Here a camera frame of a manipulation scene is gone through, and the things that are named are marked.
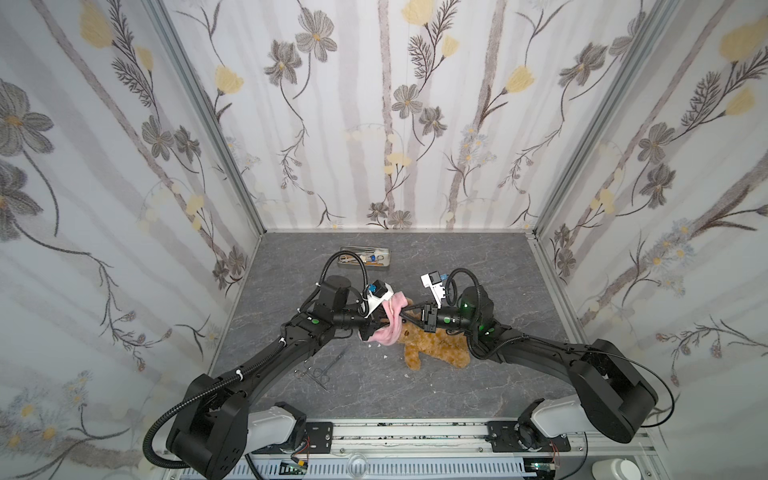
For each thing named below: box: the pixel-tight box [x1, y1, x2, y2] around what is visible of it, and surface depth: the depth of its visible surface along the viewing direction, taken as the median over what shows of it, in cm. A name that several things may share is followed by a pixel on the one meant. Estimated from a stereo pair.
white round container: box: [592, 458, 643, 480], surface depth 64 cm
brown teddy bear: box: [397, 298, 471, 370], surface depth 84 cm
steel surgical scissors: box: [294, 346, 351, 392], surface depth 86 cm
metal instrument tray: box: [337, 246, 390, 269], surface depth 114 cm
